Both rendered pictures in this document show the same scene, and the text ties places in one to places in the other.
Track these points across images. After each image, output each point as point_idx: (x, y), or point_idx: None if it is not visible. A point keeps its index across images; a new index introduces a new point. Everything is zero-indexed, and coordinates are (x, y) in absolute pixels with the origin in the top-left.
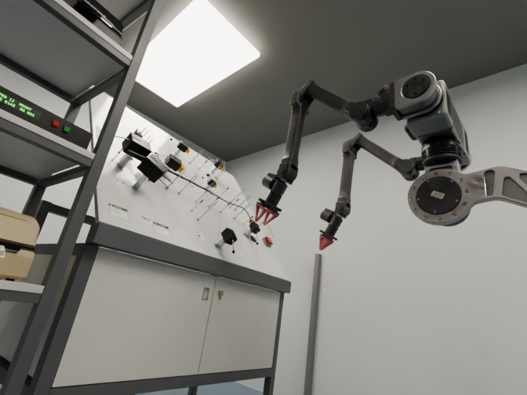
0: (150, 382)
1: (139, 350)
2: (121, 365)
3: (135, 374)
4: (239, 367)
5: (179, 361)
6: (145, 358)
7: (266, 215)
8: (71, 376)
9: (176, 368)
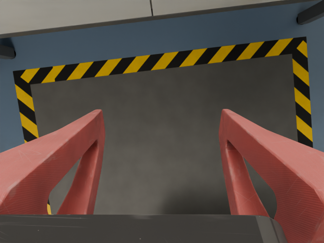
0: (67, 28)
1: (18, 21)
2: (4, 29)
3: (34, 28)
4: (259, 2)
5: (104, 16)
6: (36, 22)
7: (251, 156)
8: None
9: (103, 19)
